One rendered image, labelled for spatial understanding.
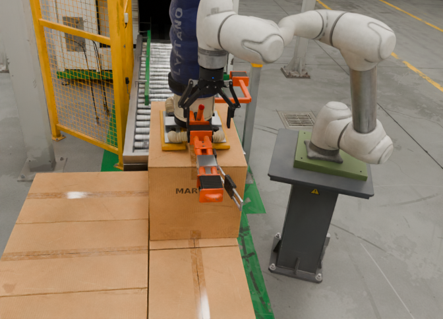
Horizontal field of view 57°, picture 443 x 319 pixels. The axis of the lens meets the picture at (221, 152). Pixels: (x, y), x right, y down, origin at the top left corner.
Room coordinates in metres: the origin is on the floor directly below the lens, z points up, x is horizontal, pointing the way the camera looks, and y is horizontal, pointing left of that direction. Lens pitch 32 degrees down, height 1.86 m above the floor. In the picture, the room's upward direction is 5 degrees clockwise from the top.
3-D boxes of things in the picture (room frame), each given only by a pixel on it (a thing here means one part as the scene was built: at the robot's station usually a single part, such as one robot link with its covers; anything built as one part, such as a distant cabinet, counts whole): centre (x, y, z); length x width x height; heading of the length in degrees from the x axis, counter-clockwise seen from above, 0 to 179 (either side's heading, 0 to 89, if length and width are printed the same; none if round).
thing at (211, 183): (1.02, 0.03, 1.08); 0.08 x 0.07 x 0.05; 11
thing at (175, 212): (1.63, 0.14, 0.74); 0.60 x 0.40 x 0.40; 10
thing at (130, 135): (3.04, 0.74, 0.50); 2.31 x 0.05 x 0.19; 11
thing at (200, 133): (1.37, 0.09, 1.08); 0.10 x 0.08 x 0.06; 101
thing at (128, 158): (1.95, 0.20, 0.58); 0.70 x 0.03 x 0.06; 101
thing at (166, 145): (1.60, 0.23, 0.98); 0.34 x 0.10 x 0.05; 11
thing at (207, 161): (1.16, 0.05, 1.07); 0.07 x 0.07 x 0.04; 11
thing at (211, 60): (1.19, 0.05, 1.45); 0.09 x 0.09 x 0.06
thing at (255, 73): (2.61, -0.18, 0.50); 0.07 x 0.07 x 1.00; 11
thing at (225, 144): (1.63, 0.05, 0.98); 0.34 x 0.10 x 0.05; 11
